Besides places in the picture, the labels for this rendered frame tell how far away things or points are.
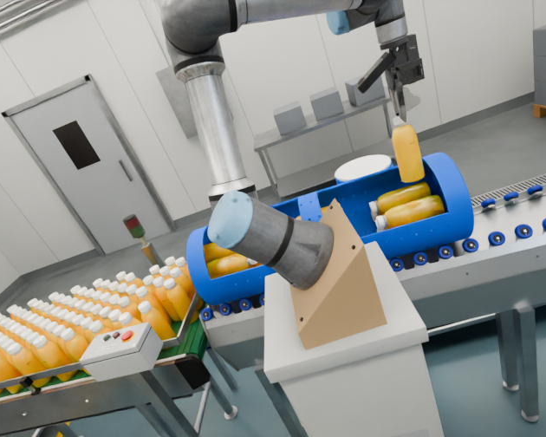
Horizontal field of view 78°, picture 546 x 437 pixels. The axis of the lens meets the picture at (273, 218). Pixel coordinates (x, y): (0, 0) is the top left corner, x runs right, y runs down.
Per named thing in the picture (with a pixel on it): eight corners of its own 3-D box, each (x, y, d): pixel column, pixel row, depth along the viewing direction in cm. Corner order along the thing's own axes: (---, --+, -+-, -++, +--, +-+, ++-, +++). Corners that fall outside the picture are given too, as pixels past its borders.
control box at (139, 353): (152, 369, 101) (134, 346, 97) (97, 382, 105) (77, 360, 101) (164, 343, 110) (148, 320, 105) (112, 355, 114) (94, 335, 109)
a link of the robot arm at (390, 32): (379, 27, 84) (372, 29, 91) (382, 47, 86) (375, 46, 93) (409, 15, 82) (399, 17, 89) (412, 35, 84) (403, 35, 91)
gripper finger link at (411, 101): (425, 116, 92) (418, 81, 89) (403, 124, 93) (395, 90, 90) (422, 116, 95) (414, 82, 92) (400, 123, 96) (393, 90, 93)
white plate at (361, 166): (373, 150, 182) (373, 153, 182) (327, 171, 181) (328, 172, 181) (402, 160, 157) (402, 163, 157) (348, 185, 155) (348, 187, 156)
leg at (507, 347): (521, 390, 152) (513, 284, 126) (507, 393, 153) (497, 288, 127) (513, 379, 157) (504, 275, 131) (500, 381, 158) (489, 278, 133)
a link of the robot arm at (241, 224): (268, 272, 66) (203, 244, 62) (256, 257, 79) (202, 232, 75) (295, 217, 65) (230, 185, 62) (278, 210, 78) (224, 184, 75)
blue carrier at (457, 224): (479, 255, 101) (470, 170, 88) (215, 322, 118) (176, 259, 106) (441, 211, 126) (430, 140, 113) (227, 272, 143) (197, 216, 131)
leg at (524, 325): (542, 420, 140) (537, 310, 114) (526, 423, 141) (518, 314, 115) (533, 407, 145) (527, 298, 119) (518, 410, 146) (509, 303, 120)
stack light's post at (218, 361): (237, 390, 208) (147, 245, 162) (231, 392, 208) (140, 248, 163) (238, 384, 211) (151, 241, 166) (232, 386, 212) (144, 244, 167)
